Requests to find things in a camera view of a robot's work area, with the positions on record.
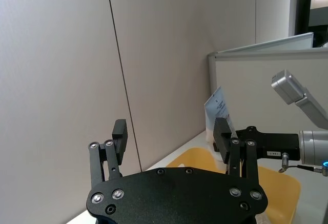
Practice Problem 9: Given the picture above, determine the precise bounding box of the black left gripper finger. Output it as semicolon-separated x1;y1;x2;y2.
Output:
88;119;128;189

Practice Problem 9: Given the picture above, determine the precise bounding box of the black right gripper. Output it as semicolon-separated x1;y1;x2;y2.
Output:
213;117;301;192

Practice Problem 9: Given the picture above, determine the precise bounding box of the white and blue paper card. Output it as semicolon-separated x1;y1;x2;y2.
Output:
203;86;238;143

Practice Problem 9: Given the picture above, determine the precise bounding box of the grey framed office partition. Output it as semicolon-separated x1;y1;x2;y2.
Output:
207;47;328;181

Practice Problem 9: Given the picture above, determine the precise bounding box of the yellow plastic tray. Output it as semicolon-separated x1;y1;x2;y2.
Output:
166;147;302;224

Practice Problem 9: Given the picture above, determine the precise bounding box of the pale glass partition panel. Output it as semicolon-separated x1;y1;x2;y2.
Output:
216;32;314;53

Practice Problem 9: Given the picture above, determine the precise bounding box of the thin dark cable silver plug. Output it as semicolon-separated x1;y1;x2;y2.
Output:
278;152;324;174

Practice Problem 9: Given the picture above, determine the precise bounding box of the dark window frame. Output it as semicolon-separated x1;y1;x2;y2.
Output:
294;0;328;48

